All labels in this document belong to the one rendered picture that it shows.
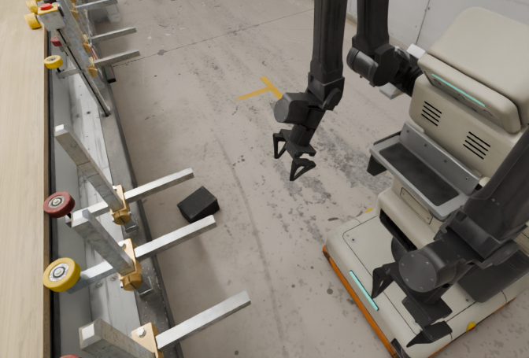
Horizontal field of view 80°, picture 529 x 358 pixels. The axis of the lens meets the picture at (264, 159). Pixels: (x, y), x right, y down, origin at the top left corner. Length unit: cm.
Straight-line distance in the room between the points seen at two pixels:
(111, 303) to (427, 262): 99
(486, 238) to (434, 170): 36
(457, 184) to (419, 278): 37
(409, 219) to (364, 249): 55
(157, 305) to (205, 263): 83
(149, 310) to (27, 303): 30
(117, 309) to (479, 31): 121
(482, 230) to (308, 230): 143
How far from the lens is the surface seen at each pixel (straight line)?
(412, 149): 91
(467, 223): 56
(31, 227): 115
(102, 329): 65
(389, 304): 150
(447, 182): 87
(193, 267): 188
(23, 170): 136
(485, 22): 74
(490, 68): 69
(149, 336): 91
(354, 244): 158
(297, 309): 173
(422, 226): 106
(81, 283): 104
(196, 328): 89
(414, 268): 53
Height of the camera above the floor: 166
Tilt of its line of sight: 47 degrees down
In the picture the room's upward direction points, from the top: 6 degrees counter-clockwise
